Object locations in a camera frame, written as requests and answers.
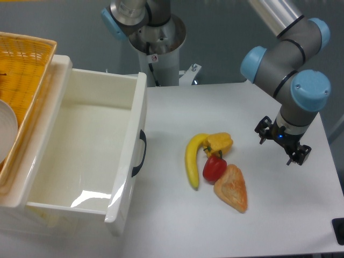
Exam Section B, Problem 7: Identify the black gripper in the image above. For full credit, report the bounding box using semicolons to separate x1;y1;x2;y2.
254;116;312;166

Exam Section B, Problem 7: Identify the triangle golden bread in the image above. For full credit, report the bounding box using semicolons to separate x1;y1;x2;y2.
213;164;248;213

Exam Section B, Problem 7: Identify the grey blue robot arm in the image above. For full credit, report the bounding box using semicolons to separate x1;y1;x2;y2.
101;1;331;165

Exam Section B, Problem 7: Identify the yellow bell pepper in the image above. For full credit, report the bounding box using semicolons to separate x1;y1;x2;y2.
203;132;233;157

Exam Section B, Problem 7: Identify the red bell pepper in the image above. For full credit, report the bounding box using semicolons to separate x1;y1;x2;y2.
203;153;227;183

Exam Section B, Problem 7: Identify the yellow banana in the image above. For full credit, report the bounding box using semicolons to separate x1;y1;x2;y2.
184;133;209;190

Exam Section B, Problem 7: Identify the black object at table edge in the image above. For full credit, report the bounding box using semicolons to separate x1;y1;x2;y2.
332;218;344;246

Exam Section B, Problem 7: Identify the white open drawer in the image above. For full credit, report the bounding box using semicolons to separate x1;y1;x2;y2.
25;68;148;237

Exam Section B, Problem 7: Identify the yellow woven basket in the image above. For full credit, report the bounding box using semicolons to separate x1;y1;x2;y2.
1;32;57;186

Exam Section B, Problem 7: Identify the white drawer cabinet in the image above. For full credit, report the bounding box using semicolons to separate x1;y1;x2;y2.
0;55;81;237

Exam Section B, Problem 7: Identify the white plate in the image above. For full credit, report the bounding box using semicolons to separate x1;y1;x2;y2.
1;101;18;162

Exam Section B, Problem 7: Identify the black drawer handle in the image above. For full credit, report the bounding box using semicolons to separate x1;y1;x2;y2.
131;130;147;177

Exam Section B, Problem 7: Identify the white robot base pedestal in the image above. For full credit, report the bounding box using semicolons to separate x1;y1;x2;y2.
128;15;202;87

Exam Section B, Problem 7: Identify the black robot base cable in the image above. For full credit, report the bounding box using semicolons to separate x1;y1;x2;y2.
145;42;161;88

